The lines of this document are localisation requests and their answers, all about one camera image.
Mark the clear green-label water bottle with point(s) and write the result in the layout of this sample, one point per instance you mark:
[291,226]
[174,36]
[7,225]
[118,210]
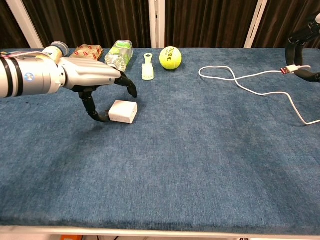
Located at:
[118,56]

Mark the blue fabric table cloth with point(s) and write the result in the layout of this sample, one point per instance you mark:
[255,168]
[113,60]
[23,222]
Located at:
[175,170]

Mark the yellow tennis ball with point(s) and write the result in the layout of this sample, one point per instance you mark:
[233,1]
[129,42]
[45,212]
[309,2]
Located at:
[170,58]

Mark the cream mayonnaise squeeze bottle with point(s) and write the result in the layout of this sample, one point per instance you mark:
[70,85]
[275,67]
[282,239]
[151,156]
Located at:
[56,51]

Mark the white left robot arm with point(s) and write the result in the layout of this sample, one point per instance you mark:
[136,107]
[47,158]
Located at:
[30,76]

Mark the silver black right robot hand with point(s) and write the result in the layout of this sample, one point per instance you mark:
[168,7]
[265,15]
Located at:
[295,53]

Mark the pale green clip tool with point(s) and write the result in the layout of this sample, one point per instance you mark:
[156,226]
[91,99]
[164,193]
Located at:
[148,71]

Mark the orange box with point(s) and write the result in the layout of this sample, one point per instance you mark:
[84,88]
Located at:
[72,237]

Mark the white upright frame post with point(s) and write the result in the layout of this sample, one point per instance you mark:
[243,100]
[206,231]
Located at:
[157,22]

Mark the dark pleated curtain panel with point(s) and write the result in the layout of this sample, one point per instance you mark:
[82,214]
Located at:
[92,21]
[210,22]
[8,27]
[282,20]

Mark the brown red-printed snack packet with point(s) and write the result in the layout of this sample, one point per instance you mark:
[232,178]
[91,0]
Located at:
[86,51]

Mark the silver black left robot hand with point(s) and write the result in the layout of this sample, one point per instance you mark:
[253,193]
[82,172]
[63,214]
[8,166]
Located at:
[85,72]

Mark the white slanted frame post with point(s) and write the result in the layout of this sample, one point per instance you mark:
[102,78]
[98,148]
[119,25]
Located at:
[23,22]
[255,23]

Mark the white power adapter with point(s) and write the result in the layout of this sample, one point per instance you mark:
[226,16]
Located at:
[123,112]

